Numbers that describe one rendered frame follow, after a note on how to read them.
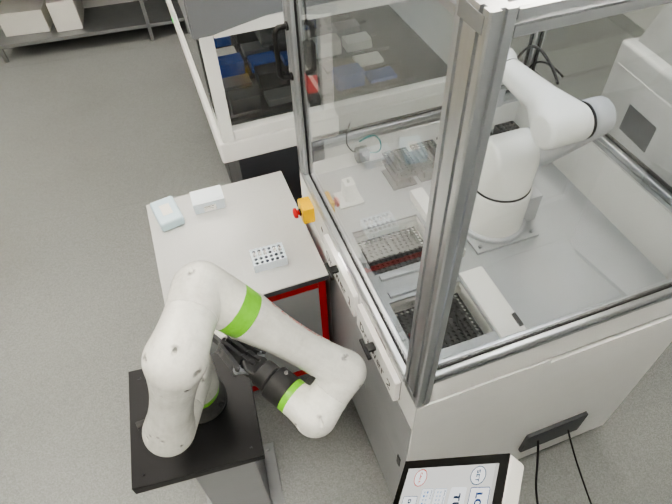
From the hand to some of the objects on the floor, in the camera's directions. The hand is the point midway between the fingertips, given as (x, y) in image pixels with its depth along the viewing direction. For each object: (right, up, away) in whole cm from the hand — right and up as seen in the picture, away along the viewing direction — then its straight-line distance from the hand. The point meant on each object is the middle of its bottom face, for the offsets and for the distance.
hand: (214, 333), depth 145 cm
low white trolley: (-6, -22, +122) cm, 124 cm away
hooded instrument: (+11, +88, +217) cm, 235 cm away
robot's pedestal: (-5, -74, +76) cm, 106 cm away
